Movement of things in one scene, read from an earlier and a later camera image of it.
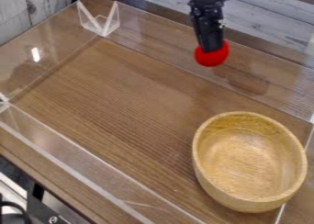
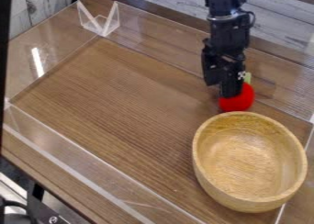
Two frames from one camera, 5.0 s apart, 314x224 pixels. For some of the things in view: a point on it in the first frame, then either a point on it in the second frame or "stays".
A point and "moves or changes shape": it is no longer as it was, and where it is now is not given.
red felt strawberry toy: x=215 y=58 moves or changes shape
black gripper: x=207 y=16 to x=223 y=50
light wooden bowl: x=248 y=161 stays
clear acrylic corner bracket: x=99 y=24 stays
